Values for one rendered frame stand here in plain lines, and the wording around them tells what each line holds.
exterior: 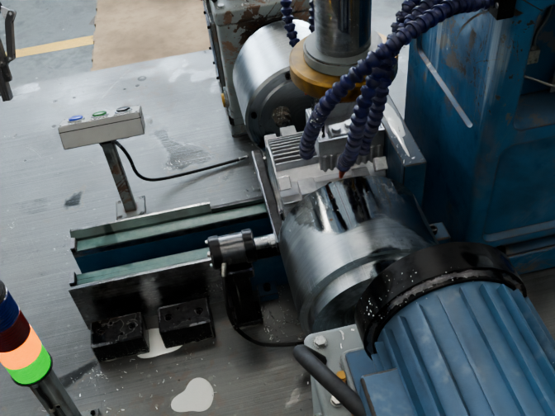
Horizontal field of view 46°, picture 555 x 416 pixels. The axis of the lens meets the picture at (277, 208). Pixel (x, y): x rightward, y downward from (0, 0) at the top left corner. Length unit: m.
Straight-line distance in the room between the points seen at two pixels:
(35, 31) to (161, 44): 0.98
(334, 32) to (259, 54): 0.37
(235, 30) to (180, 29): 2.00
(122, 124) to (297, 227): 0.52
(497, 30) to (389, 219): 0.31
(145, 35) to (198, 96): 1.69
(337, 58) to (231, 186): 0.61
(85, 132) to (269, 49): 0.42
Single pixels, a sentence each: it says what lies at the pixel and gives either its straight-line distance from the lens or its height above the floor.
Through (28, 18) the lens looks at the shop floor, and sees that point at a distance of 4.33.
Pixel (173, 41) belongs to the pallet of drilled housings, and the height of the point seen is 0.15.
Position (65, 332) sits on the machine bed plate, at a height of 0.80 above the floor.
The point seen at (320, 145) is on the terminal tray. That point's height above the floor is 1.14.
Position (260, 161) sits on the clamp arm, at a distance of 1.29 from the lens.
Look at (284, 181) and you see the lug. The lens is 1.16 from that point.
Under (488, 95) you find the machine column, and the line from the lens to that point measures 1.05.
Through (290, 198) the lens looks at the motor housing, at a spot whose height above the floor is 1.05.
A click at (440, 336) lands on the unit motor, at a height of 1.35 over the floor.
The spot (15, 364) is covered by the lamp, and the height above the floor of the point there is 1.09.
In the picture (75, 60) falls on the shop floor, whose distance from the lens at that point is 3.78.
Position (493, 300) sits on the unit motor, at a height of 1.36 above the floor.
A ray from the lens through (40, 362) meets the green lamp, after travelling 1.06.
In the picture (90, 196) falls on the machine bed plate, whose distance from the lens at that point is 1.66.
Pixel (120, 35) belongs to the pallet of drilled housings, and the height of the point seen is 0.15.
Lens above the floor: 1.88
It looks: 46 degrees down
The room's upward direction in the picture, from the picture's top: 7 degrees counter-clockwise
